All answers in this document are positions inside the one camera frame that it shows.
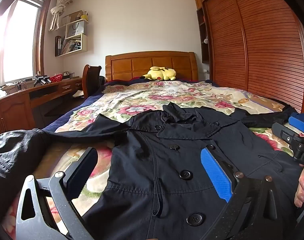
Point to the black binders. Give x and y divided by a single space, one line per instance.
58 45

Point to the black hand-held device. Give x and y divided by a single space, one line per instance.
42 79

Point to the red basket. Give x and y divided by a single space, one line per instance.
56 78

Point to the wooden desk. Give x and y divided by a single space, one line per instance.
14 110

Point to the white paper bag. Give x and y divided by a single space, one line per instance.
75 28

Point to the yellow cup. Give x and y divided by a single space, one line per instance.
84 16

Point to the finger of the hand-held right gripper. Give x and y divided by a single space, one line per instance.
299 122
283 132

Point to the person's right hand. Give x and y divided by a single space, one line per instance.
300 190

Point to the black trench coat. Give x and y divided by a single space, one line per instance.
147 160

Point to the wooden bed headboard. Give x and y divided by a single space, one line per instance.
132 65

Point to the yellow plush toy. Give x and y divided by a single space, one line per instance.
159 74

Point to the tied cream curtain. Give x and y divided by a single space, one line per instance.
57 12

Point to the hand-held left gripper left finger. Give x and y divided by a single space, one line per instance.
79 172

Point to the metal pot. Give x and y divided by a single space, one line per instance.
68 75

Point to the white wall socket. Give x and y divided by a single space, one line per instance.
206 71

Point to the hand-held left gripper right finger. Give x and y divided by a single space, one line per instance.
215 172

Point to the wooden slatted wardrobe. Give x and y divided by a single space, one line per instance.
267 55

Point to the floral blanket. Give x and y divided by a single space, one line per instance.
142 100

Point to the white wall shelf unit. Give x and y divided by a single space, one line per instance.
83 43

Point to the wooden framed window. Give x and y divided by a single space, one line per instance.
19 42

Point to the wooden chair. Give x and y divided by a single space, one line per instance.
90 80

